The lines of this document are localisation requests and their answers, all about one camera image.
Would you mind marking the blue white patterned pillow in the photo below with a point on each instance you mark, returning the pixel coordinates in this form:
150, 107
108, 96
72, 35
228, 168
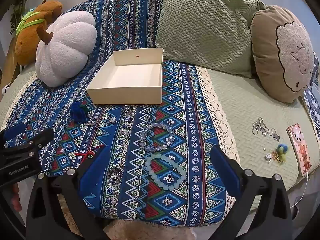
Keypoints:
312, 110

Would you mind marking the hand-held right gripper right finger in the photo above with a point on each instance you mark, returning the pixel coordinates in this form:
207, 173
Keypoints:
225, 167

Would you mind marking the blue green felt brooch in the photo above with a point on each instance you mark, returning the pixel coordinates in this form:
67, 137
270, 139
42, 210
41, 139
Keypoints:
282, 149

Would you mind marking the blue felt flower brooch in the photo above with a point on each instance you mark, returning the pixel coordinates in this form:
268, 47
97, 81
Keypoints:
78, 112

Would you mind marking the green potted plant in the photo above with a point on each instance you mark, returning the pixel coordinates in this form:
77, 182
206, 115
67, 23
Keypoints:
18, 7

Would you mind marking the small round white case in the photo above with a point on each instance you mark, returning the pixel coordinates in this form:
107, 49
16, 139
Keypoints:
268, 156

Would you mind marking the white pumpkin plush pillow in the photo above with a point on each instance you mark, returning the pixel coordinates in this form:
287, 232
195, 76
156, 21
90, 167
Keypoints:
67, 45

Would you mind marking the phone in pink case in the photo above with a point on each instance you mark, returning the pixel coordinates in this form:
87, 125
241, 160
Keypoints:
301, 152

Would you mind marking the cream box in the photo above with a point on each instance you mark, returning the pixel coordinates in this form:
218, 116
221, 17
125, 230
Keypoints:
130, 80

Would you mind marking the beige sheep cushion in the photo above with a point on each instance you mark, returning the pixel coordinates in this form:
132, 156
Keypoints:
272, 55

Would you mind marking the small gold earrings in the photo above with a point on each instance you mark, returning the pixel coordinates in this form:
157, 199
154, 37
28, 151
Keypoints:
274, 155

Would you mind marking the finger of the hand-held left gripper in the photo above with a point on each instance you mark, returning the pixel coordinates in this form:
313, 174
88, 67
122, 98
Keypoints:
41, 138
15, 132

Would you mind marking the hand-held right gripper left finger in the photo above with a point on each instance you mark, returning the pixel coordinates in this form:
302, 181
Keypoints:
91, 172

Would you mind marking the person's left hand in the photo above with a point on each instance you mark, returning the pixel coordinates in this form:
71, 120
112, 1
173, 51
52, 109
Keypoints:
15, 197

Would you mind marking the green textured pillow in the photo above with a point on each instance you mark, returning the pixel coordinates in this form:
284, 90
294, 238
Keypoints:
205, 30

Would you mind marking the blue patterned blanket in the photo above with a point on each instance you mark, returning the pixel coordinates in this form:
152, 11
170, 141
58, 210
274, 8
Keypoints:
175, 100

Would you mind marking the brown capybara plush toy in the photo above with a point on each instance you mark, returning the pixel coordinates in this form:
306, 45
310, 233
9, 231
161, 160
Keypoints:
27, 42

